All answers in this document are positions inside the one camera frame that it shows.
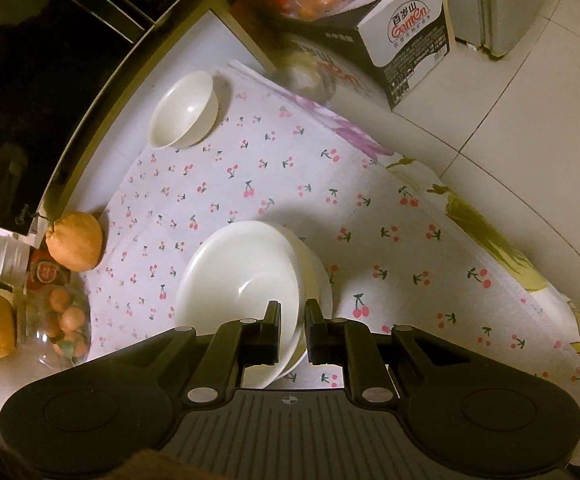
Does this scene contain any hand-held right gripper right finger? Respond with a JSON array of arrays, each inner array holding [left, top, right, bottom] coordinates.
[[305, 299, 458, 406]]

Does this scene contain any black microwave oven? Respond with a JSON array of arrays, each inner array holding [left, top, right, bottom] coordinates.
[[0, 0, 197, 237]]

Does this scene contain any cream bowl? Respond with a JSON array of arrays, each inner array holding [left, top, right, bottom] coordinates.
[[149, 70, 220, 149], [242, 224, 334, 391]]

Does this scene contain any floral printed cloth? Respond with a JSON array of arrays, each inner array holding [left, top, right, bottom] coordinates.
[[280, 94, 580, 392]]

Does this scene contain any black and white carton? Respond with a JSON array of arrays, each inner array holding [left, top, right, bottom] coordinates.
[[279, 0, 457, 112]]

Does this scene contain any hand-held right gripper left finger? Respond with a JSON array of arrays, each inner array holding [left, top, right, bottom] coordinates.
[[135, 301, 282, 408]]

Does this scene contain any glass jar of small oranges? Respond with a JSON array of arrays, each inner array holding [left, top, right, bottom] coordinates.
[[17, 280, 93, 369]]

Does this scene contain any white refrigerator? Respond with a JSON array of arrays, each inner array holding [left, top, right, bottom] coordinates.
[[439, 0, 554, 59]]

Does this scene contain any white bowl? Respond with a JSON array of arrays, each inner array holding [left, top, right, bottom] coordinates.
[[174, 220, 306, 367]]

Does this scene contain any clear lidded jar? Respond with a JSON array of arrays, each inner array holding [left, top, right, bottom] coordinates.
[[0, 232, 37, 282]]

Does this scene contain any cherry print tablecloth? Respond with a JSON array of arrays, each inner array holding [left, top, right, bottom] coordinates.
[[81, 59, 580, 392]]

